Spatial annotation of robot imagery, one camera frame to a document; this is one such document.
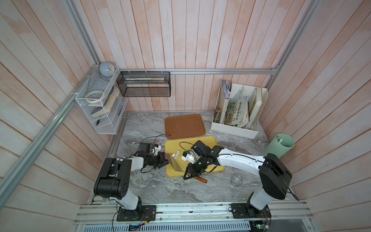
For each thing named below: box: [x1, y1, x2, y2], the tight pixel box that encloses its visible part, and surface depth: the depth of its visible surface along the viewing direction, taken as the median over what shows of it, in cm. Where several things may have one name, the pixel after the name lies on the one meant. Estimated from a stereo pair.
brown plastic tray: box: [164, 114, 206, 140], surface depth 114 cm
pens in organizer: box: [213, 107, 222, 124], surface depth 100 cm
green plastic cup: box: [264, 132, 296, 160], surface depth 88 cm
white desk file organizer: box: [210, 81, 269, 140], surface depth 102 cm
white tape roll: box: [85, 89, 105, 104], surface depth 76 cm
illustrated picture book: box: [224, 96, 249, 127], surface depth 99 cm
